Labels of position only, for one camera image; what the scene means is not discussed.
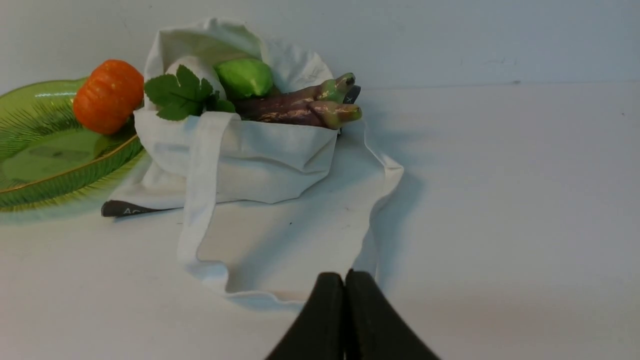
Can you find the white toy radish with leaves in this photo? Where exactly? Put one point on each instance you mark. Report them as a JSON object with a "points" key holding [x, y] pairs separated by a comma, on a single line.
{"points": [[187, 89]]}

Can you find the green toy pepper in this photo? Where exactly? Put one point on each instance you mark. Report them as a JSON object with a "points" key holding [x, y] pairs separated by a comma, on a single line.
{"points": [[244, 78]]}

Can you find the purple toy eggplant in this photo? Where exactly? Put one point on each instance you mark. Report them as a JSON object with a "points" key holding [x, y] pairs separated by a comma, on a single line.
{"points": [[323, 114], [334, 90]]}

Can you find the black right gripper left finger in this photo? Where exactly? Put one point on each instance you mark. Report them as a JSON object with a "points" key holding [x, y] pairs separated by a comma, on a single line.
{"points": [[317, 332]]}

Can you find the purple toy eggplant upper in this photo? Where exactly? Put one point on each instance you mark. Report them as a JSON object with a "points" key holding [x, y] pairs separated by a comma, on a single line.
{"points": [[334, 90]]}

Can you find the green glass plate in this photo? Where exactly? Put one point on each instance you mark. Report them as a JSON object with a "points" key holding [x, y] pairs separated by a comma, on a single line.
{"points": [[46, 153]]}

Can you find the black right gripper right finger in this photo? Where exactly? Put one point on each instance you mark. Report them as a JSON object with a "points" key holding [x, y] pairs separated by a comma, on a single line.
{"points": [[375, 330]]}

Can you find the purple toy eggplant lower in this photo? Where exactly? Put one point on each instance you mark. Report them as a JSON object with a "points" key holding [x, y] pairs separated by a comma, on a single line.
{"points": [[323, 114]]}

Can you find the white cloth tote bag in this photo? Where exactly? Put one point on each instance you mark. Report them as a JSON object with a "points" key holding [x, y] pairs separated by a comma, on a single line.
{"points": [[266, 206]]}

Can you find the orange toy pumpkin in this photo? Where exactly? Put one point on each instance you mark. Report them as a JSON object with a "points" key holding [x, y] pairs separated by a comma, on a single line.
{"points": [[109, 96]]}

